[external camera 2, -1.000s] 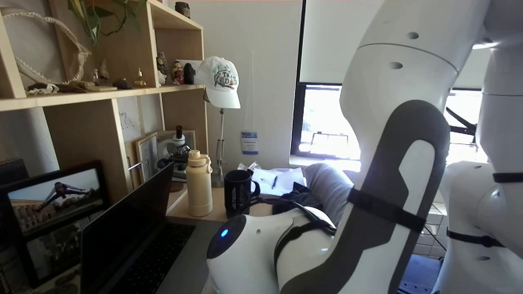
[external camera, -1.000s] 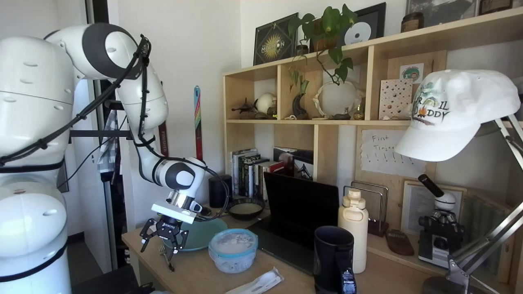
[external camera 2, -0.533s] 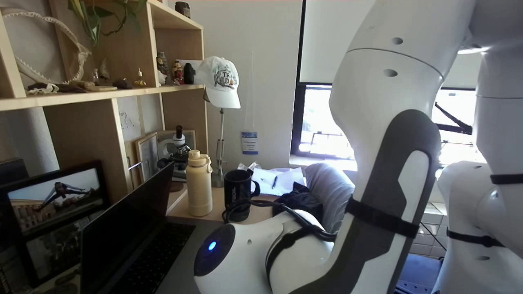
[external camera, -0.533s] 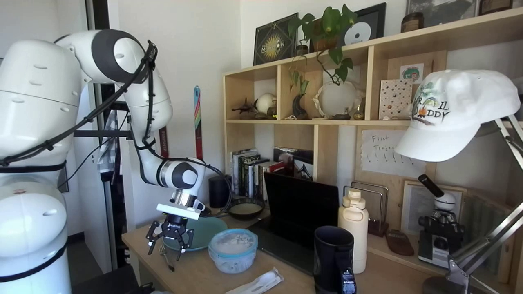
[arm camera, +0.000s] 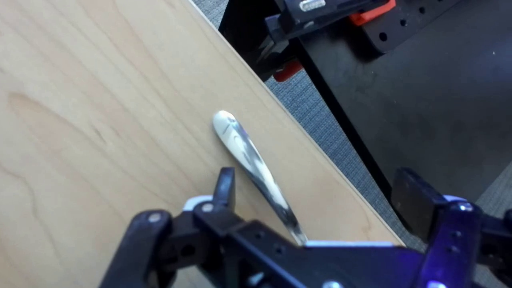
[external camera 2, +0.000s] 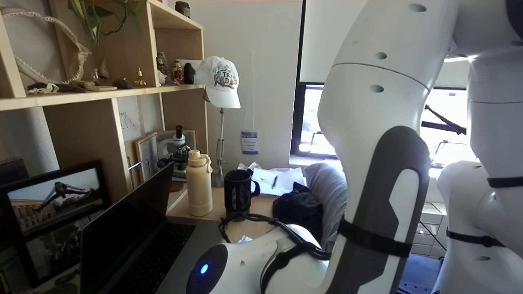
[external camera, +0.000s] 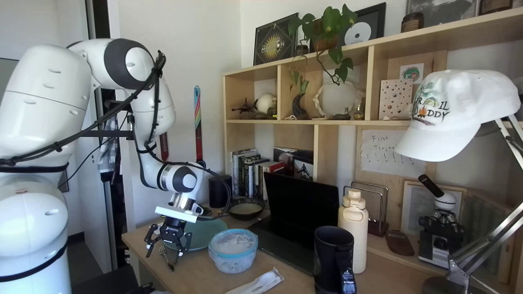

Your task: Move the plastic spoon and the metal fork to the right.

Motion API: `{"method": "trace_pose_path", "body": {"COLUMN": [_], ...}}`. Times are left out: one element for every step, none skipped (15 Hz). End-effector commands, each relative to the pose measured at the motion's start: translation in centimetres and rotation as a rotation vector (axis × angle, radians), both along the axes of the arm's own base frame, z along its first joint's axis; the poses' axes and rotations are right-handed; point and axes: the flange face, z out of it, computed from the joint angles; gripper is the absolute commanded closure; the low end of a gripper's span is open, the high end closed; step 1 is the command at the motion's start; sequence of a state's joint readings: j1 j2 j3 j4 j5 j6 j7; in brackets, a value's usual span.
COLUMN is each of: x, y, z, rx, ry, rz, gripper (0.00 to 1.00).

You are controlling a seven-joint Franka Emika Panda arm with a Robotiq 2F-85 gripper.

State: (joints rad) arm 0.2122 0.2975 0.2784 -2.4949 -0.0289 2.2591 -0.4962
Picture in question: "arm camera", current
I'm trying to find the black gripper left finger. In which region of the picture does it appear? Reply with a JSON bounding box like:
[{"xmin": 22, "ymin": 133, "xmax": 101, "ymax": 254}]
[{"xmin": 99, "ymin": 165, "xmax": 259, "ymax": 288}]

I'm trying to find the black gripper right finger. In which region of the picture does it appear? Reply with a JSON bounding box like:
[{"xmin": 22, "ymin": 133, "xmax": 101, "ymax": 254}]
[{"xmin": 390, "ymin": 166, "xmax": 512, "ymax": 288}]

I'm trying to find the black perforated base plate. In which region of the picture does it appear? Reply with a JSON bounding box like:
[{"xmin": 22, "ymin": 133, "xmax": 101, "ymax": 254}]
[{"xmin": 294, "ymin": 0, "xmax": 512, "ymax": 202}]

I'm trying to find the black clamp red handle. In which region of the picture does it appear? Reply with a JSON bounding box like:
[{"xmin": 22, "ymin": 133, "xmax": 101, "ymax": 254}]
[{"xmin": 250, "ymin": 37, "xmax": 307, "ymax": 83}]

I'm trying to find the black clamp orange handle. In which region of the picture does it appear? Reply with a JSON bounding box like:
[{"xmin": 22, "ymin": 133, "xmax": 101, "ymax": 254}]
[{"xmin": 262, "ymin": 0, "xmax": 398, "ymax": 45}]

